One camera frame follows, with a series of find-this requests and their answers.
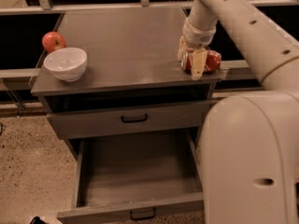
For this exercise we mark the grey metal railing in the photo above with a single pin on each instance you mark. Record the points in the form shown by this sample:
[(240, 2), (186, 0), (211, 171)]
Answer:
[(14, 80)]

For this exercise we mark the black drawer handle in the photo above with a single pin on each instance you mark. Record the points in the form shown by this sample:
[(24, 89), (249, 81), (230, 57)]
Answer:
[(142, 118), (142, 214)]

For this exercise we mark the black top drawer handle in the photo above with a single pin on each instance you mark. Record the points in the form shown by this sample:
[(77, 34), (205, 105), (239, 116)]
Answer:
[(142, 118)]

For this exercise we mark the crushed red coke can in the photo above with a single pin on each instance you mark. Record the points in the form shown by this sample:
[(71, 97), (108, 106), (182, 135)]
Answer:
[(213, 61)]

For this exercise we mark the open grey middle drawer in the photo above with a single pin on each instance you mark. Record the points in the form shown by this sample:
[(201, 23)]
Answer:
[(119, 173)]

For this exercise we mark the closed grey top drawer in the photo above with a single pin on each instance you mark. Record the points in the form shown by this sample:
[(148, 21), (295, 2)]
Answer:
[(101, 122)]

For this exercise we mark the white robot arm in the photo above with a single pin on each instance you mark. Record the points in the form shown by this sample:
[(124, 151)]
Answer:
[(250, 141)]

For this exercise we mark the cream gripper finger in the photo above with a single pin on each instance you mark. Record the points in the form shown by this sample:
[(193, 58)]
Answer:
[(198, 63), (181, 48)]

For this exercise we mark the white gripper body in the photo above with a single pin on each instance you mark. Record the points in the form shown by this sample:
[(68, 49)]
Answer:
[(197, 36)]

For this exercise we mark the red apple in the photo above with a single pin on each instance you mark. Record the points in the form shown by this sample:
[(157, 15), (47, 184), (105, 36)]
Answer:
[(52, 41)]

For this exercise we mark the grey metal drawer cabinet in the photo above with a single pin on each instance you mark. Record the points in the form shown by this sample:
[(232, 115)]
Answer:
[(132, 61)]

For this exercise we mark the black middle drawer handle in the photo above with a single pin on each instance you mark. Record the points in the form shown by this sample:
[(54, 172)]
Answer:
[(142, 214)]

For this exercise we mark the white ceramic bowl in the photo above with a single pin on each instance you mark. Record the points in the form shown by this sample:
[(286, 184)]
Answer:
[(67, 64)]

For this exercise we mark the black object at floor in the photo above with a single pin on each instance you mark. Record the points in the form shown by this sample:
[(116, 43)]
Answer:
[(38, 220)]

